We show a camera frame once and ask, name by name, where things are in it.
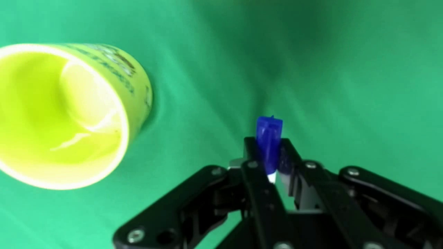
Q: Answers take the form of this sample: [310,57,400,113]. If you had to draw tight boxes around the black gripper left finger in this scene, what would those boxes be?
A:
[112,136,290,249]

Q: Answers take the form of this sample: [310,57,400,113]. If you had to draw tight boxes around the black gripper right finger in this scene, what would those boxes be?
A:
[275,137,443,249]

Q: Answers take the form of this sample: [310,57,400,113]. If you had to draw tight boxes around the white marker with blue cap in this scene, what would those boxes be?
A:
[256,115,285,183]

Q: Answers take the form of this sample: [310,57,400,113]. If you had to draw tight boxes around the yellow printed mug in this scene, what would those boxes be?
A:
[0,42,153,191]

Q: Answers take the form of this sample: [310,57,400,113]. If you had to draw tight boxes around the green table cloth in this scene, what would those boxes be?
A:
[0,0,443,249]

